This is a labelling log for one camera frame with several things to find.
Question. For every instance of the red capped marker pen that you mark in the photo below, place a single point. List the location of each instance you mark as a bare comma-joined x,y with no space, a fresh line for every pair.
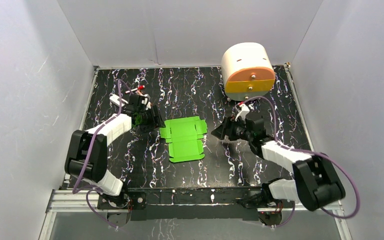
140,87

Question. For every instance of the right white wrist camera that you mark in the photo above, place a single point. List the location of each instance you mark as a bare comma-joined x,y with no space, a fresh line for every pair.
243,110

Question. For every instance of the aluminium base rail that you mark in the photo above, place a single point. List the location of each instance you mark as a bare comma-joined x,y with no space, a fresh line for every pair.
64,201

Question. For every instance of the small white plastic clip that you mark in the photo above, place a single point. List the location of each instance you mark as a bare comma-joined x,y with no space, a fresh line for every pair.
115,99

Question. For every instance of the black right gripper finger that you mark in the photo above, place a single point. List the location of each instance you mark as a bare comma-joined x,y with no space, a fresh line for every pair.
221,133
227,122

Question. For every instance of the round cream drawer cabinet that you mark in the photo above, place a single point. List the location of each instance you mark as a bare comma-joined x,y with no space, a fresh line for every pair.
246,71

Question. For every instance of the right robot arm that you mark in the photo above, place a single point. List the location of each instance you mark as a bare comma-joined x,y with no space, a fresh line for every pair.
315,182

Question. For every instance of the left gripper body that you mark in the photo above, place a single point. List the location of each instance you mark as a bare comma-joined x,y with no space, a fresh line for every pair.
151,117

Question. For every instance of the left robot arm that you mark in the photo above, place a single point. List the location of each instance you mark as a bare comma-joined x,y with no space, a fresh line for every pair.
87,156

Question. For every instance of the green paper box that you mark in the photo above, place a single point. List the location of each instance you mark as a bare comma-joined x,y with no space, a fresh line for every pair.
184,138

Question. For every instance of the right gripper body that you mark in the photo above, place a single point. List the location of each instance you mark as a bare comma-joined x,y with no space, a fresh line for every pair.
239,131

